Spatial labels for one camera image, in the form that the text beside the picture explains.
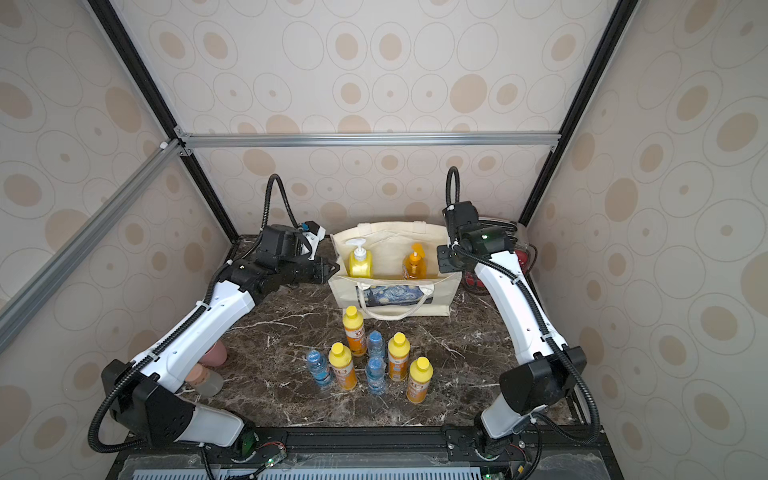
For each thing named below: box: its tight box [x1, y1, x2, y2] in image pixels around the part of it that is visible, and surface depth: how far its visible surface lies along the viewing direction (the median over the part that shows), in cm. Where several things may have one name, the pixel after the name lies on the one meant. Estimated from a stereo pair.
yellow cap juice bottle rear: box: [342, 305, 367, 357], surface depth 76 cm
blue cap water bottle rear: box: [368, 330, 385, 359], surface depth 77 cm
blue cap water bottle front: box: [365, 356, 387, 396], surface depth 74 cm
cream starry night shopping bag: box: [328, 222, 462, 320], surface depth 87 cm
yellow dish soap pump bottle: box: [346, 239, 373, 278], surface depth 87 cm
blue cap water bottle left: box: [308, 350, 332, 387], surface depth 76 cm
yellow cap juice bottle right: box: [406, 356, 434, 404], surface depth 67 cm
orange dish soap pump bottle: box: [403, 242, 427, 280], surface depth 89 cm
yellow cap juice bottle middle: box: [387, 332, 411, 382], surface depth 72 cm
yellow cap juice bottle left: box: [328, 342, 357, 391], surface depth 70 cm
